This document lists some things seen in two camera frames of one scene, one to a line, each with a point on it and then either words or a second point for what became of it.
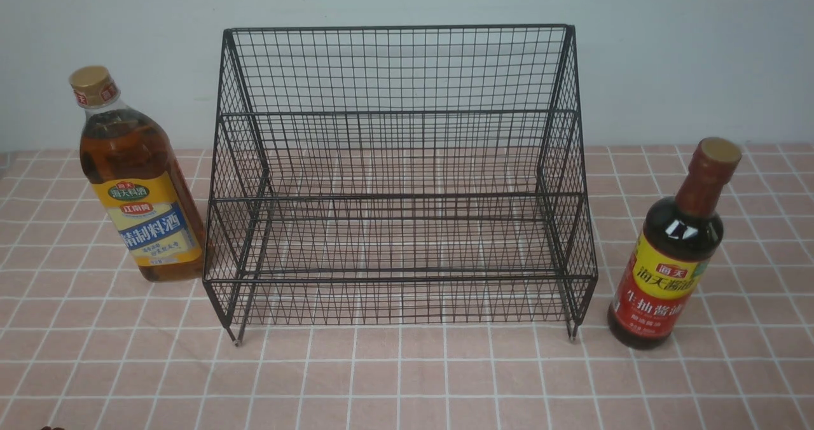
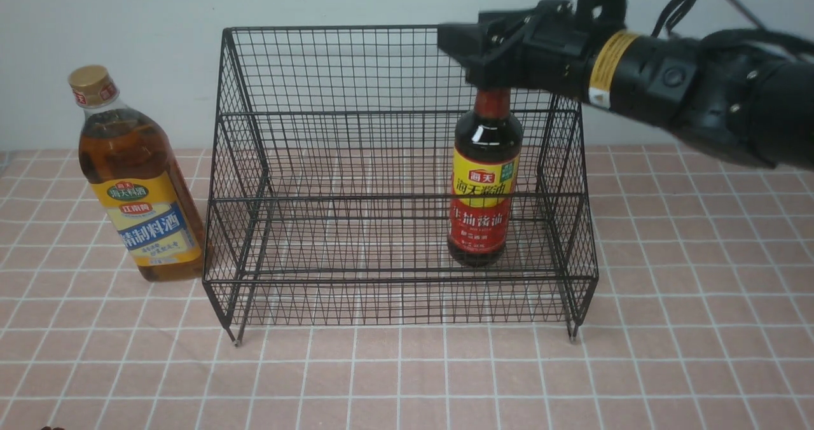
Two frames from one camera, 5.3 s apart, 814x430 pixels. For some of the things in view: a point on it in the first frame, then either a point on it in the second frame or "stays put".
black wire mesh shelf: x=433 y=175 stays put
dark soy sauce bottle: x=679 y=236 to x=488 y=155
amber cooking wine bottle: x=135 y=164 stays put
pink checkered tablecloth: x=86 y=344 stays put
